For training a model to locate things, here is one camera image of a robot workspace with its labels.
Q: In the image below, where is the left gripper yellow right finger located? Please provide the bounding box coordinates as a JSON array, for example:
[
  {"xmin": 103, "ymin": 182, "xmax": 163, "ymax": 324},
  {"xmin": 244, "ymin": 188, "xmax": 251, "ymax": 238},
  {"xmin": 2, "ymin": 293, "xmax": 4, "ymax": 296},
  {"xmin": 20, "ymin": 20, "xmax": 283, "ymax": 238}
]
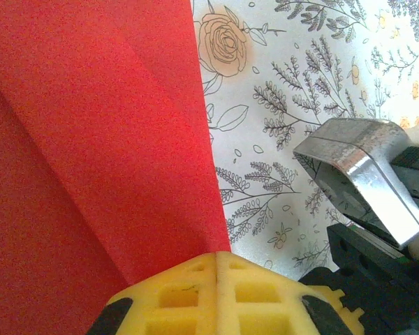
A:
[{"xmin": 216, "ymin": 251, "xmax": 353, "ymax": 335}]

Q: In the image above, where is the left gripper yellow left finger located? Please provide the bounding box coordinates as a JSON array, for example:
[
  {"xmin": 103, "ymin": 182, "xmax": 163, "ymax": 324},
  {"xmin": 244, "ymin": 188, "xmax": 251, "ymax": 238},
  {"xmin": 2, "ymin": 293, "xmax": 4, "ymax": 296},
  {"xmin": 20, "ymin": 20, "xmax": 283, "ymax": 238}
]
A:
[{"xmin": 85, "ymin": 251, "xmax": 219, "ymax": 335}]

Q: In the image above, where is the red paper sheet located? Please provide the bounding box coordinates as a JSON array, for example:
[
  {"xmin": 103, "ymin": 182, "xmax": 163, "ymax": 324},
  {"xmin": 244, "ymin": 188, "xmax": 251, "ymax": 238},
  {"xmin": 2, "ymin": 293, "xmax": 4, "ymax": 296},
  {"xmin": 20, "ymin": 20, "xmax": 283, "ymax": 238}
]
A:
[{"xmin": 0, "ymin": 0, "xmax": 233, "ymax": 335}]

